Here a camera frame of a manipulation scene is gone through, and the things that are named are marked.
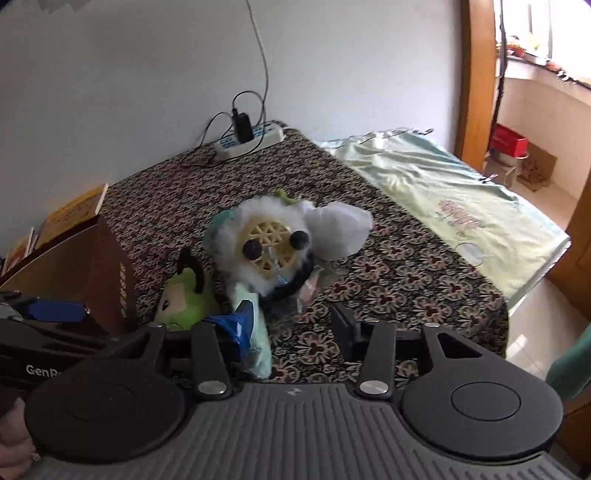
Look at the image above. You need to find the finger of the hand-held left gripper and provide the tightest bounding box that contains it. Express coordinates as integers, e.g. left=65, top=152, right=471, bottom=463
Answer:
left=0, top=290, right=88, bottom=326
left=0, top=318, right=125, bottom=348

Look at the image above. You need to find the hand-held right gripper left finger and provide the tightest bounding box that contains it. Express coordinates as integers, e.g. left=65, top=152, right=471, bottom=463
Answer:
left=99, top=300, right=257, bottom=401

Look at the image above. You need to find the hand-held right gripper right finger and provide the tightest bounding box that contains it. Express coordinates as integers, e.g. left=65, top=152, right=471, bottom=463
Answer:
left=330, top=302, right=502, bottom=401

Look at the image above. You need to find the green plush toy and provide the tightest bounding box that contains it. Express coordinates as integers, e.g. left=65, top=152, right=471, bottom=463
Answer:
left=154, top=248, right=220, bottom=330

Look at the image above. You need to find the brown cardboard box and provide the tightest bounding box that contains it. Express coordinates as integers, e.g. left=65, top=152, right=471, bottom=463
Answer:
left=0, top=213, right=138, bottom=340

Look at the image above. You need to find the panda plush with bamboo leaves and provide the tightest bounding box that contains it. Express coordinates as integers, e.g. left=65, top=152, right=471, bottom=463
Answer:
left=215, top=191, right=374, bottom=303

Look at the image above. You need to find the person's left hand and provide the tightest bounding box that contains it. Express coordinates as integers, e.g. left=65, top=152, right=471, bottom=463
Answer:
left=0, top=397, right=43, bottom=480

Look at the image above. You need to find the clear plastic wrapper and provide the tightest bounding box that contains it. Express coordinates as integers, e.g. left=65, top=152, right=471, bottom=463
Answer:
left=298, top=270, right=335, bottom=317

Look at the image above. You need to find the floral patterned cloth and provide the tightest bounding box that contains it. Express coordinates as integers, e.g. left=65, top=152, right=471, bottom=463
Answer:
left=99, top=122, right=509, bottom=384

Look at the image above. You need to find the yellow book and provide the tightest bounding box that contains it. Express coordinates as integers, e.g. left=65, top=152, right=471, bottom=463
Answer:
left=34, top=184, right=109, bottom=250

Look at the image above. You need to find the light green bed sheet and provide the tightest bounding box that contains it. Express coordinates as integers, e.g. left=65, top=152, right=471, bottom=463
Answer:
left=314, top=127, right=571, bottom=310

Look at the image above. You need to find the white power strip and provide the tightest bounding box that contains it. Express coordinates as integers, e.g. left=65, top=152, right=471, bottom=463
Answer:
left=213, top=121, right=284, bottom=162

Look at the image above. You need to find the black charger adapter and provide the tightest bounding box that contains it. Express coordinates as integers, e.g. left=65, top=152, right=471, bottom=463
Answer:
left=230, top=107, right=254, bottom=143

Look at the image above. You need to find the teal garment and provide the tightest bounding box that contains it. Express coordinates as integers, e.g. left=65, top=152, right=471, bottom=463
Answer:
left=547, top=323, right=591, bottom=402

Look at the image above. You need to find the wooden door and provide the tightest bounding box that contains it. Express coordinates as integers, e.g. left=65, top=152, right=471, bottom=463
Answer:
left=547, top=185, right=591, bottom=296

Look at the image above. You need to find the red box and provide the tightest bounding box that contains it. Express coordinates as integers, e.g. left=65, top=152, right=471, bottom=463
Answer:
left=490, top=124, right=528, bottom=158

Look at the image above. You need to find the small cardboard carton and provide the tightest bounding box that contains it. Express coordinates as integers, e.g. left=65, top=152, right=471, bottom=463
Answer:
left=522, top=143, right=557, bottom=188

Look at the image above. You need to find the black pole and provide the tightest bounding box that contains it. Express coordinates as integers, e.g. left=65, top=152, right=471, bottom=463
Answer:
left=491, top=0, right=509, bottom=134

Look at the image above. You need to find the black charger cable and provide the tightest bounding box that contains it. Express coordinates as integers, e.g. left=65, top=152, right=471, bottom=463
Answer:
left=178, top=90, right=269, bottom=169

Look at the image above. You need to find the grey power strip cord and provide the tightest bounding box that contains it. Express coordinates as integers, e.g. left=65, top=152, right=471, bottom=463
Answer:
left=247, top=0, right=271, bottom=125

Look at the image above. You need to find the wooden door frame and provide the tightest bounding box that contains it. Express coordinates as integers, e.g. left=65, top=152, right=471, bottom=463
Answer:
left=455, top=0, right=499, bottom=162

